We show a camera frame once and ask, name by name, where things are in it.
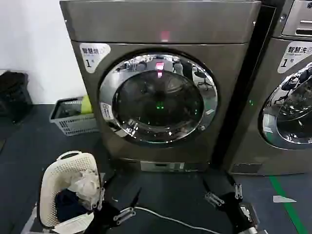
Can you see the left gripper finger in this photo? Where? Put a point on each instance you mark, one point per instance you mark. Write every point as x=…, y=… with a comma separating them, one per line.
x=125, y=214
x=100, y=198

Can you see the green floor tape strip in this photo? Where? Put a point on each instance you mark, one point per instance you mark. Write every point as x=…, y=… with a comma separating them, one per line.
x=287, y=207

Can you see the white perforated laundry basket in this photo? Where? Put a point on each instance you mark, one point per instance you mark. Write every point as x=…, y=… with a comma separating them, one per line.
x=61, y=170

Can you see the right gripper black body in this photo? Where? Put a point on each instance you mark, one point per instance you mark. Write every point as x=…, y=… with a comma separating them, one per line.
x=232, y=207

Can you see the yellow-green cloth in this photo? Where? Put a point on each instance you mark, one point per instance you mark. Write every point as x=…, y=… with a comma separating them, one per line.
x=86, y=106

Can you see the white paper scrap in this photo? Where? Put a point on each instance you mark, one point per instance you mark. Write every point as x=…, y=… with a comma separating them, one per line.
x=284, y=199

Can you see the chrome-rimmed round glass door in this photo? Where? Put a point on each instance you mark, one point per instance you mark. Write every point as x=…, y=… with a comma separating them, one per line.
x=292, y=109

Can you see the grey slotted plastic basket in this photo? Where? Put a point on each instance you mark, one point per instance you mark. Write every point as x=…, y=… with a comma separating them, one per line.
x=70, y=124

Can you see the dark blue garment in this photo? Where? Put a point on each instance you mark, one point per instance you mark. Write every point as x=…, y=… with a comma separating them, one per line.
x=67, y=203

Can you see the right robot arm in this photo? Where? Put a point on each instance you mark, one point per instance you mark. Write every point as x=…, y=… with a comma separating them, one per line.
x=251, y=225

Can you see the round glass dryer door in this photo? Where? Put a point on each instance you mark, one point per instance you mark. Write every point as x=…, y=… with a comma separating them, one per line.
x=158, y=109

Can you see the dark clothes pile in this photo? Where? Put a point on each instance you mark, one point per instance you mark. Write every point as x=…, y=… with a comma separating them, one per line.
x=69, y=111

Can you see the grey dryer with drawer panel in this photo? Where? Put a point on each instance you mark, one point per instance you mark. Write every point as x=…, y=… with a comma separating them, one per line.
x=268, y=158

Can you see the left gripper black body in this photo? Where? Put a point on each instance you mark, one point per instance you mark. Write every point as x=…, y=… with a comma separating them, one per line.
x=107, y=219

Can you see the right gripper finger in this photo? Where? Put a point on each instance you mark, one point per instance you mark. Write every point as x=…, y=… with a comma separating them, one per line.
x=238, y=191
x=214, y=199

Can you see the grey front-load dryer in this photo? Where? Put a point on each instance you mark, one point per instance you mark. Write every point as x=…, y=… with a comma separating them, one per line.
x=158, y=24

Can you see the white crumpled garment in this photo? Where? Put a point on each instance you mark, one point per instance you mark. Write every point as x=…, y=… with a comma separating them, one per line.
x=86, y=187

